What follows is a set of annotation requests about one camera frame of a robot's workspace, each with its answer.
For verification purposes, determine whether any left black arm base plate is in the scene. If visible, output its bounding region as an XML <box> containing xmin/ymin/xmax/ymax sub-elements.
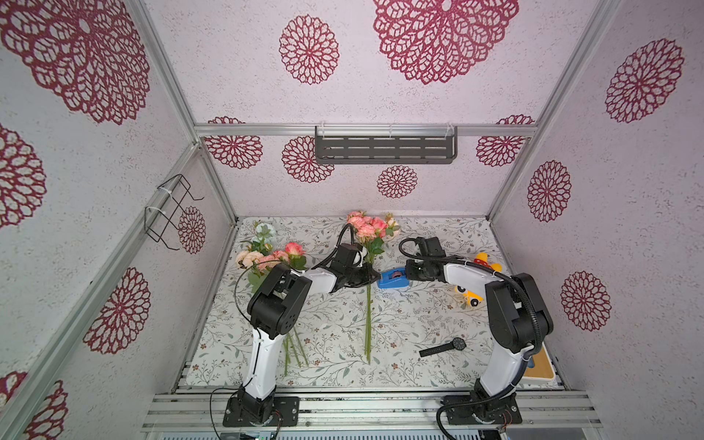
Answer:
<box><xmin>223</xmin><ymin>395</ymin><xmax>300</xmax><ymax>428</ymax></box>

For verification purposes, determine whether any dark grey wall shelf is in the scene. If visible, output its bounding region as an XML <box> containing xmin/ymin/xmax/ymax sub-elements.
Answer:
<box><xmin>313</xmin><ymin>126</ymin><xmax>458</xmax><ymax>165</ymax></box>

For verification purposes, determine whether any black wristwatch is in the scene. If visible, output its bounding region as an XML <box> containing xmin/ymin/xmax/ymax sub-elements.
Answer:
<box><xmin>419</xmin><ymin>337</ymin><xmax>467</xmax><ymax>359</ymax></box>

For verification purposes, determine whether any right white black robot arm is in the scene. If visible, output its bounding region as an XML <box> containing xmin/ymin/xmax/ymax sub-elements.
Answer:
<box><xmin>399</xmin><ymin>238</ymin><xmax>554</xmax><ymax>439</ymax></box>

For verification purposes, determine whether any floral patterned table mat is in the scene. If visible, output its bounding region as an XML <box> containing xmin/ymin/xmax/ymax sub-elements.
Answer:
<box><xmin>183</xmin><ymin>217</ymin><xmax>494</xmax><ymax>390</ymax></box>

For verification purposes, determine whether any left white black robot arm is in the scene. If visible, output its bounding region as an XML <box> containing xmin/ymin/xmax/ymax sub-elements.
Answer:
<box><xmin>223</xmin><ymin>224</ymin><xmax>381</xmax><ymax>427</ymax></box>

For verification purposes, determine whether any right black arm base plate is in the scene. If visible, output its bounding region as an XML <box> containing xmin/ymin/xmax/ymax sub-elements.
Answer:
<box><xmin>442</xmin><ymin>393</ymin><xmax>523</xmax><ymax>425</ymax></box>

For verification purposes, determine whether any yellow plush toy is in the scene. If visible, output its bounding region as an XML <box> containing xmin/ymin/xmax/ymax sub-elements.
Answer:
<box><xmin>453</xmin><ymin>252</ymin><xmax>502</xmax><ymax>307</ymax></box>

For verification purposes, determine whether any pink rose bouquet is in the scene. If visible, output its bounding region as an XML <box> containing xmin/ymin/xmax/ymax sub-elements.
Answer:
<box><xmin>346</xmin><ymin>211</ymin><xmax>401</xmax><ymax>364</ymax></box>
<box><xmin>235</xmin><ymin>221</ymin><xmax>310</xmax><ymax>378</ymax></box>

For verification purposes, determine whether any black wire wall rack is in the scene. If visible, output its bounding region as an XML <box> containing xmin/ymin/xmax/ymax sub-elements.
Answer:
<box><xmin>142</xmin><ymin>173</ymin><xmax>206</xmax><ymax>254</ymax></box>

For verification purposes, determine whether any blue tape dispenser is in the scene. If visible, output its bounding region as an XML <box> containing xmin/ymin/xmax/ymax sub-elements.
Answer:
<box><xmin>377</xmin><ymin>268</ymin><xmax>410</xmax><ymax>290</ymax></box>

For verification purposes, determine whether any wooden tray white rim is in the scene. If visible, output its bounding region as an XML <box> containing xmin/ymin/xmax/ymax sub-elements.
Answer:
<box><xmin>521</xmin><ymin>346</ymin><xmax>557</xmax><ymax>385</ymax></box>

